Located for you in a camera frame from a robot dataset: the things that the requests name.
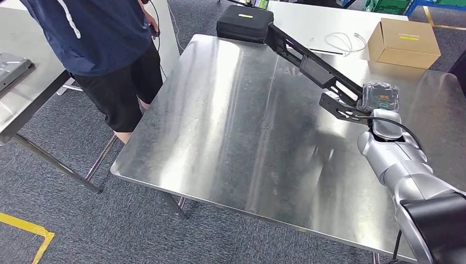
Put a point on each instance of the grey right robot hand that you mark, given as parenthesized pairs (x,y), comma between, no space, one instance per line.
(380,96)

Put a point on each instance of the long black plastic car part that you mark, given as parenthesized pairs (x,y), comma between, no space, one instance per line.
(316,71)

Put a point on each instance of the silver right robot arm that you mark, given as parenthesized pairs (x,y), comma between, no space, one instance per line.
(400,164)

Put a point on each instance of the steel workbench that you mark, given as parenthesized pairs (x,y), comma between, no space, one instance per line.
(236,127)

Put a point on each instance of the grey metal sheet part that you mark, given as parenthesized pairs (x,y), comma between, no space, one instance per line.
(12,69)

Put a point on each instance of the brown cardboard box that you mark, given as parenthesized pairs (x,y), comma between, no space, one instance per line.
(404,51)

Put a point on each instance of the green plastic crate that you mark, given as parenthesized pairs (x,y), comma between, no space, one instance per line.
(386,5)

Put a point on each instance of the black zip case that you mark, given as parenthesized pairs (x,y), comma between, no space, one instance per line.
(244,25)

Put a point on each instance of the person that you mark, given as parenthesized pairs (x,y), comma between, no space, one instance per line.
(102,36)

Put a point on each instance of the steel table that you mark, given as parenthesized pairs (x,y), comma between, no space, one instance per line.
(29,105)

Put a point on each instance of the yellow floor tape square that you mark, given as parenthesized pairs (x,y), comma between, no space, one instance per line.
(22,225)

